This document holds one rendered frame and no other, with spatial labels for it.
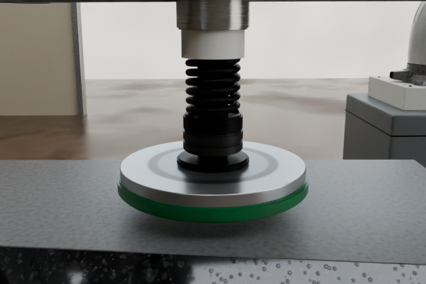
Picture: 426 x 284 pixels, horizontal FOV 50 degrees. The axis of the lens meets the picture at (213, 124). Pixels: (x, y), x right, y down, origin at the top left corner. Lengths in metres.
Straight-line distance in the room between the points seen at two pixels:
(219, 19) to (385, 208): 0.29
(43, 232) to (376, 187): 0.42
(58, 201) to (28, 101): 5.13
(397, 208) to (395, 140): 0.77
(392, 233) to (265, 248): 0.14
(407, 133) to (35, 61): 4.76
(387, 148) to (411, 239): 0.87
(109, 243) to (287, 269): 0.17
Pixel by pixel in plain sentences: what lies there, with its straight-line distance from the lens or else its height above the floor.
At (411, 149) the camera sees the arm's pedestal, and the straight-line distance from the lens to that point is 1.37.
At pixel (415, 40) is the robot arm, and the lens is 1.52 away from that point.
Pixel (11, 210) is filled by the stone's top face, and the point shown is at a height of 0.83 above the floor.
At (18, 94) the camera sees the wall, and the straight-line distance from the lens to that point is 5.74.
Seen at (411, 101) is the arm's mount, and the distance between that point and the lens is 1.41.
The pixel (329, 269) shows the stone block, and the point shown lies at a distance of 0.45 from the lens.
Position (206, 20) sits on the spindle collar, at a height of 1.04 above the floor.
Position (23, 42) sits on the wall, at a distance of 5.65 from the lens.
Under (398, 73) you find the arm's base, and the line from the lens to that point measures 1.52.
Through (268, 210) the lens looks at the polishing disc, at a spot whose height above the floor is 0.86.
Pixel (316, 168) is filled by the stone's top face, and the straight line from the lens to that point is 0.71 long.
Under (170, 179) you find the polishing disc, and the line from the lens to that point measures 0.48.
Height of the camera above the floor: 1.04
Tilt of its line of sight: 12 degrees down
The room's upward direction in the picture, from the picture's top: straight up
